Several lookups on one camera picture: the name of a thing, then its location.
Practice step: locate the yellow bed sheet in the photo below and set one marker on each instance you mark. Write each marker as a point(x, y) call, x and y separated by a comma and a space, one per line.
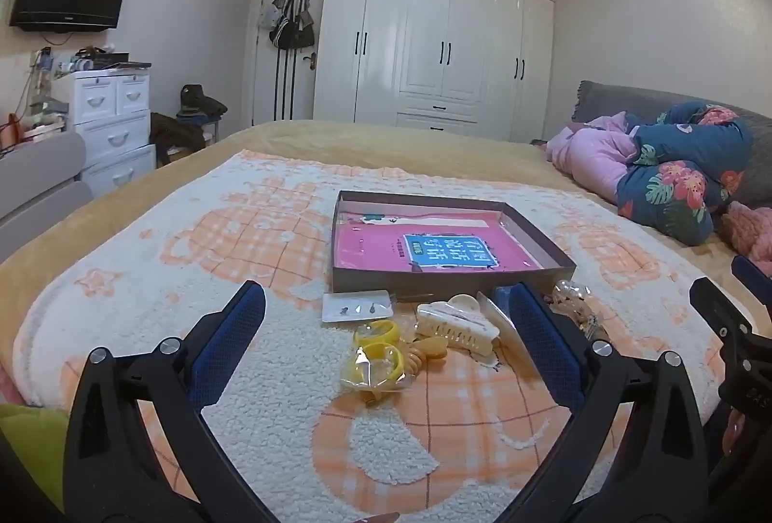
point(362, 143)

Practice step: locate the pink knitted cloth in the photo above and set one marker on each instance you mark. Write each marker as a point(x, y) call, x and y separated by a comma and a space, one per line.
point(745, 230)

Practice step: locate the brown jacket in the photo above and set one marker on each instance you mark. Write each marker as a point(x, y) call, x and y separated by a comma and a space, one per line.
point(175, 134)

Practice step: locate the blue floral quilt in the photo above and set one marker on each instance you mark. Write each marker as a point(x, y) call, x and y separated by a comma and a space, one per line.
point(681, 179)

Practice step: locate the white earring card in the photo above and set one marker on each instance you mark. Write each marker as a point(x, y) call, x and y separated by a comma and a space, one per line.
point(356, 307)

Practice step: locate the cream hair claw clip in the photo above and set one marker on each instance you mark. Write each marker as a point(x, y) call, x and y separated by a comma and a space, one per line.
point(452, 330)

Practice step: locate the pink book with blue label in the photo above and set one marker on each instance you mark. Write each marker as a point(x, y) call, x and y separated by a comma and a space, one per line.
point(374, 248)

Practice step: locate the pearl hair accessory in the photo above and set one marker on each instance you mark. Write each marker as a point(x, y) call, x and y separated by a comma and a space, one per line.
point(570, 294)

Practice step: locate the white door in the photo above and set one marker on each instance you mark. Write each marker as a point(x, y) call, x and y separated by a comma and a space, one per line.
point(263, 83)

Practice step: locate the white wardrobe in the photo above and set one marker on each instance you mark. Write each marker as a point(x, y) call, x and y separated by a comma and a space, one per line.
point(422, 46)

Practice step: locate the dark clothes pile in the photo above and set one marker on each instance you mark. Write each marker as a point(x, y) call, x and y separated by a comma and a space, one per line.
point(202, 101)

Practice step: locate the orange and white printed blanket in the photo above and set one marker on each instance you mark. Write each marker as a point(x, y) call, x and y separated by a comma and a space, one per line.
point(181, 233)

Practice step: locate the person's green clothing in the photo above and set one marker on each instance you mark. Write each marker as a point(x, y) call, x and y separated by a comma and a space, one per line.
point(30, 450)

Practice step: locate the pink quilt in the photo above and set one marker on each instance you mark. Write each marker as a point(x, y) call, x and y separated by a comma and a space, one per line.
point(591, 155)

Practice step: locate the white drawer cabinet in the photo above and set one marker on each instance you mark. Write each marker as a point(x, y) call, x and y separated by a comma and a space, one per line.
point(114, 137)

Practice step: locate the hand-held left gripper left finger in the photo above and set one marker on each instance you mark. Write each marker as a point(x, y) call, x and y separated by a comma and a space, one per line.
point(232, 342)

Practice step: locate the small blue box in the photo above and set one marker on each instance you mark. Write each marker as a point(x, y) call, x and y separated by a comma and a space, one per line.
point(501, 295)

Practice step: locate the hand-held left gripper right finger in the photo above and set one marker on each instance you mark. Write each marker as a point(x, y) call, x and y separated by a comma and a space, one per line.
point(543, 342)

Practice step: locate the grey padded headboard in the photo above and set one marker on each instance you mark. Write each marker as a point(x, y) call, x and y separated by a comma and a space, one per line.
point(609, 101)

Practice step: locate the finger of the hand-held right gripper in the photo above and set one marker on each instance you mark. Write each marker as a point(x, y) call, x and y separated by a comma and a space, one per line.
point(754, 273)
point(718, 306)

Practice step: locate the grey chair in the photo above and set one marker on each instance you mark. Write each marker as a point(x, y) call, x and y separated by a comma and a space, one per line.
point(36, 167)

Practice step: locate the shallow grey cardboard box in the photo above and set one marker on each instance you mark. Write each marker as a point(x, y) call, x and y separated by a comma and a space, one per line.
point(386, 283)

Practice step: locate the black hanging bag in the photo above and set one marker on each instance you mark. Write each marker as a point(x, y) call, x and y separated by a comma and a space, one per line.
point(304, 31)
point(281, 31)

